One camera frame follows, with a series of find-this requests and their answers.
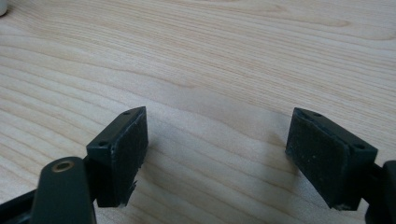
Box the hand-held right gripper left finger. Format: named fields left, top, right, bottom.
left=83, top=105, right=149, bottom=208

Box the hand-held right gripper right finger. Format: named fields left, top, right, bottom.
left=284, top=106, right=379, bottom=212

